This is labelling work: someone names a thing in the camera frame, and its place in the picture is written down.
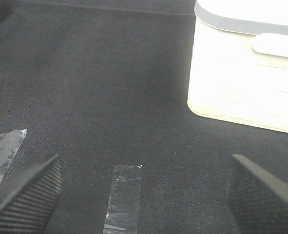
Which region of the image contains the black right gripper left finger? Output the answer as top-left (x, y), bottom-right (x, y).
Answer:
top-left (0, 154), bottom-right (62, 234)

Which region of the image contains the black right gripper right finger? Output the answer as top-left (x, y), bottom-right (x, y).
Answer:
top-left (226, 154), bottom-right (288, 234)

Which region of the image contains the middle clear tape strip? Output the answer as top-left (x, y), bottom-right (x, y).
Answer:
top-left (0, 129), bottom-right (27, 184)

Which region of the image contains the clear tape strip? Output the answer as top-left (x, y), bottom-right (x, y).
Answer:
top-left (0, 129), bottom-right (27, 184)
top-left (103, 165), bottom-right (142, 234)

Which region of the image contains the right clear tape strip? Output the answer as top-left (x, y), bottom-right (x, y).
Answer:
top-left (103, 165), bottom-right (142, 234)

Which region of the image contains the white plastic storage bin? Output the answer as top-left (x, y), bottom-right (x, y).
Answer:
top-left (187, 0), bottom-right (288, 133)

